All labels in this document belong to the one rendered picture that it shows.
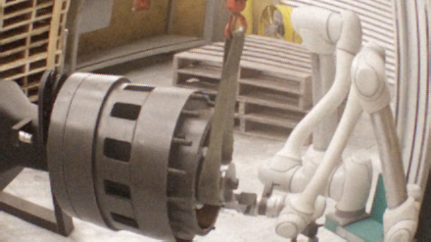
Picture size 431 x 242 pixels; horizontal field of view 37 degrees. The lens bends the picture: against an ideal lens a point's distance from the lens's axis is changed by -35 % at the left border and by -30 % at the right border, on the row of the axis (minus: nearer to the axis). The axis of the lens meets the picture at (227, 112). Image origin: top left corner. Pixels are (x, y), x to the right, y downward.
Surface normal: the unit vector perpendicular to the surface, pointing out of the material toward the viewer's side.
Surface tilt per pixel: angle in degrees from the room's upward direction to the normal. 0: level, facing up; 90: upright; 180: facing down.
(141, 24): 90
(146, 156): 62
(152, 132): 46
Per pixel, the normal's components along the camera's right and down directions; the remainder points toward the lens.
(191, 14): 0.75, 0.21
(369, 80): -0.31, 0.13
